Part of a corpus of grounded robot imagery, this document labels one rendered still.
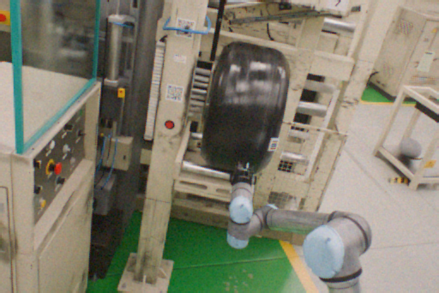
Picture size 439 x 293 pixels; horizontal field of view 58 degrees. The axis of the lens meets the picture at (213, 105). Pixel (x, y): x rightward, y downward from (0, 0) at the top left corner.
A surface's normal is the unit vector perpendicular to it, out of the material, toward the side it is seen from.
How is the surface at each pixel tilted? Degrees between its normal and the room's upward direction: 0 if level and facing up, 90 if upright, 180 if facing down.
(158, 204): 90
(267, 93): 50
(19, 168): 90
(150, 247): 90
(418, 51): 90
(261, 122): 72
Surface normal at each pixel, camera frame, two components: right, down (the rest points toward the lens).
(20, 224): -0.09, 0.43
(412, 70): 0.27, 0.48
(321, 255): -0.79, 0.02
